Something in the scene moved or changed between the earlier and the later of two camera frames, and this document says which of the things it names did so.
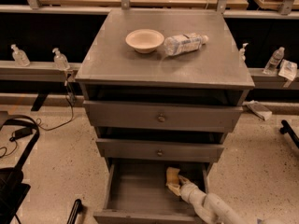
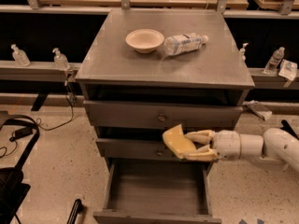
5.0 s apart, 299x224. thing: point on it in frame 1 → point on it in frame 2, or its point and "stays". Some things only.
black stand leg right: x=286 y=128 stays
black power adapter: x=21 y=133 stays
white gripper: x=188 y=190 → x=226 y=144
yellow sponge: x=172 y=178 → x=177 y=142
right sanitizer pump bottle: x=242 y=57 stays
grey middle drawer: x=160 y=149 stays
